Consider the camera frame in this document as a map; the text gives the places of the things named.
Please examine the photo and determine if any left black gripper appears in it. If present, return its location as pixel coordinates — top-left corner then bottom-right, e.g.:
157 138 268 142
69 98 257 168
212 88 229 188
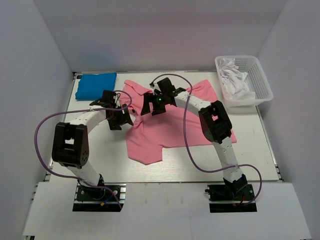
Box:
107 103 134 131

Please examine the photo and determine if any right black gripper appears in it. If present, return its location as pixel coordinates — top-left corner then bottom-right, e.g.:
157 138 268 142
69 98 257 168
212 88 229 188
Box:
141 92 168 116

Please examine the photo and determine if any pink t shirt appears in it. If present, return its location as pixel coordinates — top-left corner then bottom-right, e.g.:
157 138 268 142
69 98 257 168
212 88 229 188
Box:
122 79 238 166

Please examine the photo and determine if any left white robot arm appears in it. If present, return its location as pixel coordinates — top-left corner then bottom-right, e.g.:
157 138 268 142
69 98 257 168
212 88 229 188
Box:
51 90 133 200

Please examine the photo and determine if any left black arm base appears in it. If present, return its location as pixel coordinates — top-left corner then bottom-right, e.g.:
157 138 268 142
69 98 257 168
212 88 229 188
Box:
72 183 126 213

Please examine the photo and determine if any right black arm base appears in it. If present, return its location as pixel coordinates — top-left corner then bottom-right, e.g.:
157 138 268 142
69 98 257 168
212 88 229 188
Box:
204 184 257 213

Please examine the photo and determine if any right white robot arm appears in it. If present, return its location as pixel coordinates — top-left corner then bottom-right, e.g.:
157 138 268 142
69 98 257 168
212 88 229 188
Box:
141 77 248 200

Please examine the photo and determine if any folded blue t shirt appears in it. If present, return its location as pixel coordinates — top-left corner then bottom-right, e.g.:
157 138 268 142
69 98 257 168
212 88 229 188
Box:
75 72 117 101

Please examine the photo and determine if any white crumpled t shirt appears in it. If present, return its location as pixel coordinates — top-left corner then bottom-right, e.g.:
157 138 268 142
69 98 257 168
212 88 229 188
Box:
218 58 256 101

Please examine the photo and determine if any white plastic basket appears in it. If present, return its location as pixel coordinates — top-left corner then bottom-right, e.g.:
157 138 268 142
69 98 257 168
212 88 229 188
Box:
215 55 273 107

